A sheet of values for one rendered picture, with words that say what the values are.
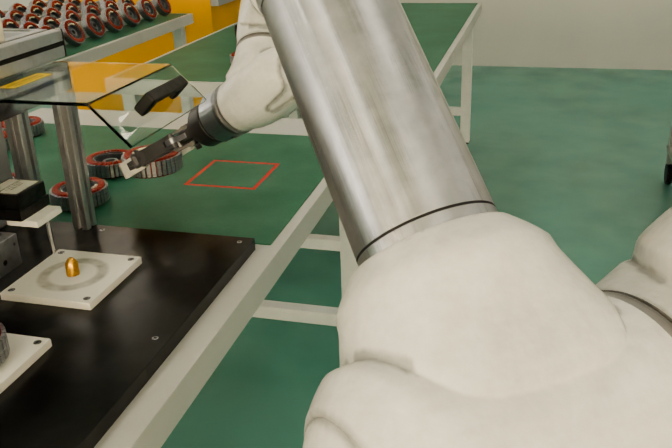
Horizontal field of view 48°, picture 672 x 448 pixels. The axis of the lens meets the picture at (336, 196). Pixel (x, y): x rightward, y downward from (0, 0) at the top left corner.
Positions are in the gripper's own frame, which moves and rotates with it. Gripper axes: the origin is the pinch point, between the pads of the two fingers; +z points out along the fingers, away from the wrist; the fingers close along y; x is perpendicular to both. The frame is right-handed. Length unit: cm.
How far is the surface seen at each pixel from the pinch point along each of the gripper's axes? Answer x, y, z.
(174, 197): -7.9, 6.2, 7.1
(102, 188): -0.2, -3.2, 14.0
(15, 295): -12.1, -38.4, -5.7
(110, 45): 68, 119, 140
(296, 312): -50, 57, 44
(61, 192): 2.4, -9.4, 17.7
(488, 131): -43, 301, 92
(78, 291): -15.7, -33.0, -12.1
